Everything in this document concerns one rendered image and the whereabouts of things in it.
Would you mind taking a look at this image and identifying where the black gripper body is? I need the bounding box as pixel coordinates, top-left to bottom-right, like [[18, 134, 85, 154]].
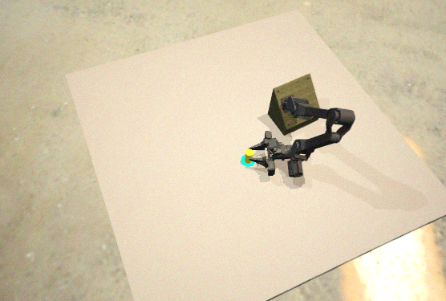
[[265, 131, 287, 176]]

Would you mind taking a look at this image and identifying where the yellow cylinder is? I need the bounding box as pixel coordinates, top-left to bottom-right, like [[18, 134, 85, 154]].
[[245, 149, 253, 164]]

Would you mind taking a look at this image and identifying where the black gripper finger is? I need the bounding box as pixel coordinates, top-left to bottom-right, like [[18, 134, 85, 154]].
[[249, 157, 267, 167], [249, 138, 266, 150]]

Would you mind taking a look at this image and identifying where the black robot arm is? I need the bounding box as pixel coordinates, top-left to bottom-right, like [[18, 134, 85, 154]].
[[268, 95, 355, 177]]

